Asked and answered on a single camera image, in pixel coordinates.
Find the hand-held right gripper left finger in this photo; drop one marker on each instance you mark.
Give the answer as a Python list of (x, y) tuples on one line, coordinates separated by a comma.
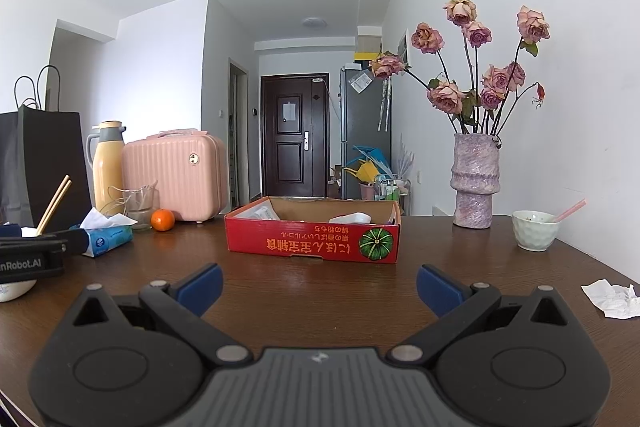
[(202, 288)]

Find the yellow thermos jug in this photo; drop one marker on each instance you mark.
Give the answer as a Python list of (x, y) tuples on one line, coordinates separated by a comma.
[(107, 167)]

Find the dried pink roses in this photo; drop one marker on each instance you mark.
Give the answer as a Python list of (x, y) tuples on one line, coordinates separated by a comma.
[(445, 97)]

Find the white wall panel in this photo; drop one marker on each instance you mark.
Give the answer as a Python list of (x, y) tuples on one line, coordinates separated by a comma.
[(406, 46)]

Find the pale purple dried grass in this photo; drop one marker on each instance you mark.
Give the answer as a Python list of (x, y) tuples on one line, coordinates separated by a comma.
[(405, 157)]

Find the red lint brush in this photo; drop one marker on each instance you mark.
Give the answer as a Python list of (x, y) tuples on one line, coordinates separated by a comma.
[(357, 218)]

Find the purple textured vase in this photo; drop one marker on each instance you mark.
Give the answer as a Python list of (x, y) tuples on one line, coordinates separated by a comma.
[(475, 182)]

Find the yellow box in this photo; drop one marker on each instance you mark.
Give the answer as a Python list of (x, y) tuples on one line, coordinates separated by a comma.
[(367, 57)]

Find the grey refrigerator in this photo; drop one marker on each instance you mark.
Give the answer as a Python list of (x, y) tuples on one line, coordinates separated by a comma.
[(362, 122)]

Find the yellow watering can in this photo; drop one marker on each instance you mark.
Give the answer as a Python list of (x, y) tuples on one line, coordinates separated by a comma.
[(365, 172)]

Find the crumpled white paper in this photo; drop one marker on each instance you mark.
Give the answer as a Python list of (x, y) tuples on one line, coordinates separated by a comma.
[(612, 299)]

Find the pink bucket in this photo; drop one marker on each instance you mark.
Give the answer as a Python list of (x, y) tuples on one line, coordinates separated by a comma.
[(367, 192)]

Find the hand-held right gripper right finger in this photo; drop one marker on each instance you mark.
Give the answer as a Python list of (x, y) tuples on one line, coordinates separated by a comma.
[(440, 288)]

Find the orange fruit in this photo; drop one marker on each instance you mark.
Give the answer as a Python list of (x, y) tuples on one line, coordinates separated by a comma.
[(163, 220)]

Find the pink suitcase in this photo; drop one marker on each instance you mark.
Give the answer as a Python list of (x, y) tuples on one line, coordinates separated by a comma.
[(175, 177)]

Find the black paper bag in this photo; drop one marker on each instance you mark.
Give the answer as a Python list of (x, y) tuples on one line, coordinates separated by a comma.
[(45, 162)]

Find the white folded umbrellas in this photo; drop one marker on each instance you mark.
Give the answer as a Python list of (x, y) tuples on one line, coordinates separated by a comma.
[(384, 107)]

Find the white cup with spoon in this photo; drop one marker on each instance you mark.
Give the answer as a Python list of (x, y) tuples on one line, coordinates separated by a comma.
[(535, 234)]

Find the pink spoon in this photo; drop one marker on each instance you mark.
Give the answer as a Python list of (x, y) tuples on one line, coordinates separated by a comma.
[(570, 210)]

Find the wooden chopstick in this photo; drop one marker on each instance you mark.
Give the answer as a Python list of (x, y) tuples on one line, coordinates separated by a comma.
[(56, 208), (50, 205)]

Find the glass pitcher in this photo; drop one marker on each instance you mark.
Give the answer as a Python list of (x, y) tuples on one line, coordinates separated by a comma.
[(137, 207)]

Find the white ceramic bowl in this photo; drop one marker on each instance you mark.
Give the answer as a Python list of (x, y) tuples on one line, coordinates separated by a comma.
[(15, 292)]

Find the white board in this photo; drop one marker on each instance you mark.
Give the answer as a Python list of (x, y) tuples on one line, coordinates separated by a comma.
[(442, 211)]

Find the blue tissue pack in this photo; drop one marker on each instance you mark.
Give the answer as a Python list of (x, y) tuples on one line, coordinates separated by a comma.
[(107, 239)]

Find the metal trolley cart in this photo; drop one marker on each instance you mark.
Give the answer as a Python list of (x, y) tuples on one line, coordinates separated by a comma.
[(392, 192)]

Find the dark brown door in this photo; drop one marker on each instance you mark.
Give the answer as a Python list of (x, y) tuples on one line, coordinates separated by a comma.
[(295, 137)]

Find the red cardboard box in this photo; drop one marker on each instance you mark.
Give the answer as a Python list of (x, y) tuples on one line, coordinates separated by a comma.
[(300, 247)]

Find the round ceiling lamp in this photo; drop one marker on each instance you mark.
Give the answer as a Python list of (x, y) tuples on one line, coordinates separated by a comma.
[(315, 22)]

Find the blue folding frame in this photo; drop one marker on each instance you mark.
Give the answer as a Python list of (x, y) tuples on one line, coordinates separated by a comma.
[(377, 154)]

